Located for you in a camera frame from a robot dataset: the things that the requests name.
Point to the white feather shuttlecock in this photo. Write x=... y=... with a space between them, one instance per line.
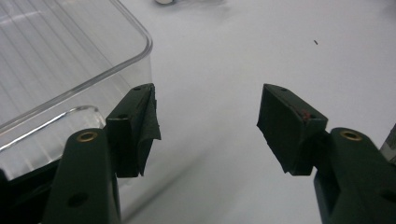
x=164 y=1

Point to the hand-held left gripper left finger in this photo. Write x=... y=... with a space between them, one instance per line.
x=130 y=140

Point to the large white board sheet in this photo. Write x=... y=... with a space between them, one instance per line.
x=218 y=62

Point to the clear plastic tray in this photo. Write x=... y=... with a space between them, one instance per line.
x=62 y=46

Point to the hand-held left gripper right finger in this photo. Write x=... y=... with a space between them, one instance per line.
x=289 y=133

